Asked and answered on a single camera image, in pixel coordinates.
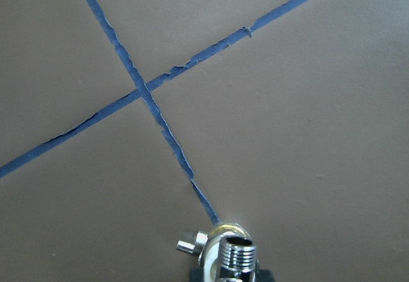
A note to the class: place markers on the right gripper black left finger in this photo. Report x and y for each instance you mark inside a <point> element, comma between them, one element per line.
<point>196,275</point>

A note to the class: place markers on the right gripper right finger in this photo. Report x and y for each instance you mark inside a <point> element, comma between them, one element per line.
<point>264,275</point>

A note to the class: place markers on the white PPR valve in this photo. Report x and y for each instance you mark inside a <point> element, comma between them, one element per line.
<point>205,245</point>

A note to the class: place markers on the chrome pipe fitting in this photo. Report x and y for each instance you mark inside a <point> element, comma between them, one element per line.
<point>237,259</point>

